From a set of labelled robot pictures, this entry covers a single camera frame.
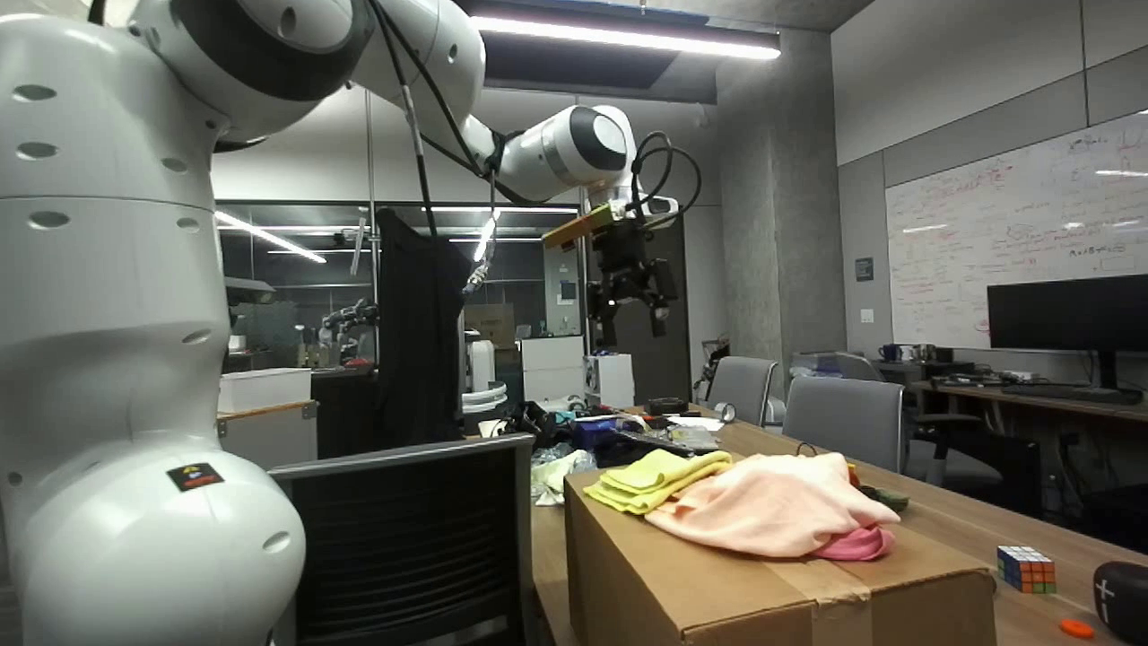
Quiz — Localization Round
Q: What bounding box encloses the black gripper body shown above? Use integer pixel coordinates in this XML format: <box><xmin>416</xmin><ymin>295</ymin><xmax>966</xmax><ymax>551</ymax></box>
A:
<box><xmin>589</xmin><ymin>219</ymin><xmax>663</xmax><ymax>305</ymax></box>

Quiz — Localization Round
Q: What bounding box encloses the yellow towel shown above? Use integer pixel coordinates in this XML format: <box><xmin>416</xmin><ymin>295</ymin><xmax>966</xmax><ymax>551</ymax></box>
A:
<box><xmin>579</xmin><ymin>446</ymin><xmax>735</xmax><ymax>521</ymax></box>

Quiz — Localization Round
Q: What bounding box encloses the peach t-shirt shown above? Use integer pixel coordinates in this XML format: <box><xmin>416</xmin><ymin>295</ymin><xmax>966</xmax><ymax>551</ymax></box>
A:
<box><xmin>643</xmin><ymin>447</ymin><xmax>902</xmax><ymax>562</ymax></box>

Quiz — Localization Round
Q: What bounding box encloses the pink t-shirt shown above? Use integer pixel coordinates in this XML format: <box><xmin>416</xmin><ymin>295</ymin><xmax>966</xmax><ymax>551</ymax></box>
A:
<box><xmin>809</xmin><ymin>525</ymin><xmax>900</xmax><ymax>567</ymax></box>

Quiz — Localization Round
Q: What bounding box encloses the large cardboard box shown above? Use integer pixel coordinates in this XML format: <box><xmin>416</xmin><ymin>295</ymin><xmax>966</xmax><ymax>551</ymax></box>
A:
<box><xmin>561</xmin><ymin>459</ymin><xmax>1000</xmax><ymax>646</ymax></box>

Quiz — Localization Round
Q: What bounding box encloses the white storage box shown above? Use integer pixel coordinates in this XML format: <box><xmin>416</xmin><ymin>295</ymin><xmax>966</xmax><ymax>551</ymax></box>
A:
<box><xmin>213</xmin><ymin>365</ymin><xmax>316</xmax><ymax>417</ymax></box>

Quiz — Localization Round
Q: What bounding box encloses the pale crumpled cloth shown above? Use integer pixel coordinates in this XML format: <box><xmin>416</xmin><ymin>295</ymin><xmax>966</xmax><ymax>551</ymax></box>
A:
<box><xmin>532</xmin><ymin>441</ymin><xmax>596</xmax><ymax>507</ymax></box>

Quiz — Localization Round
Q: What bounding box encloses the black upright panel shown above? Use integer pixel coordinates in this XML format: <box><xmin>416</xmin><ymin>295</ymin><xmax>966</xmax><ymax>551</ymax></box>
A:
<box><xmin>373</xmin><ymin>207</ymin><xmax>474</xmax><ymax>451</ymax></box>

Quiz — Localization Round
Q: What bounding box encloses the small green toy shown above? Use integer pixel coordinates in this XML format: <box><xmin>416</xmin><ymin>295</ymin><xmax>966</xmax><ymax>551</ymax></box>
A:
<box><xmin>852</xmin><ymin>466</ymin><xmax>912</xmax><ymax>515</ymax></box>

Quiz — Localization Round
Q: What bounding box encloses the whiteboard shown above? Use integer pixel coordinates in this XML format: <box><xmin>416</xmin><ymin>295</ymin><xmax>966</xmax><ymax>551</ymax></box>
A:
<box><xmin>881</xmin><ymin>108</ymin><xmax>1148</xmax><ymax>355</ymax></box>

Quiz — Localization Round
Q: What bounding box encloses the wooden desk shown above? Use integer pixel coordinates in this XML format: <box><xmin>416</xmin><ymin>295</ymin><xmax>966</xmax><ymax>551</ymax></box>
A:
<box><xmin>914</xmin><ymin>375</ymin><xmax>1148</xmax><ymax>431</ymax></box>

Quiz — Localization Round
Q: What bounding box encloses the black computer monitor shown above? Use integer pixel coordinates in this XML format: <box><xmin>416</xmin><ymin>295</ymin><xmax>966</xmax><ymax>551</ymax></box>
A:
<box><xmin>985</xmin><ymin>271</ymin><xmax>1148</xmax><ymax>392</ymax></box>

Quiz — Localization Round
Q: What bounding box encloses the Rubik's cube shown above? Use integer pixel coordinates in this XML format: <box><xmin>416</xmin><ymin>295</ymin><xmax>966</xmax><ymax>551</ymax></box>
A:
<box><xmin>993</xmin><ymin>542</ymin><xmax>1063</xmax><ymax>600</ymax></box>

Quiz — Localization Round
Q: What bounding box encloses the small orange disc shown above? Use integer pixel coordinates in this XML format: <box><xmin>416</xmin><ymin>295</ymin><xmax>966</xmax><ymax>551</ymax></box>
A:
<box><xmin>1054</xmin><ymin>612</ymin><xmax>1102</xmax><ymax>646</ymax></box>

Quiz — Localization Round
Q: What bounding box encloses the black speaker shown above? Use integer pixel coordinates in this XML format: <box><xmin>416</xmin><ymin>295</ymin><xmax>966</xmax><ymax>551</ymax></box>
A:
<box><xmin>1091</xmin><ymin>558</ymin><xmax>1148</xmax><ymax>646</ymax></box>

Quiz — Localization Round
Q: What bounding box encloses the yellow wrist camera box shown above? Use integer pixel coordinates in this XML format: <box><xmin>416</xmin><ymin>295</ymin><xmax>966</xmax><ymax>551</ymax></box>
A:
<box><xmin>538</xmin><ymin>197</ymin><xmax>634</xmax><ymax>250</ymax></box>

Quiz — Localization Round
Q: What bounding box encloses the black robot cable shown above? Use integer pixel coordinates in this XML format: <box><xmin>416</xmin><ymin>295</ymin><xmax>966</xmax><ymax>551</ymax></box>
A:
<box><xmin>365</xmin><ymin>0</ymin><xmax>707</xmax><ymax>244</ymax></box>

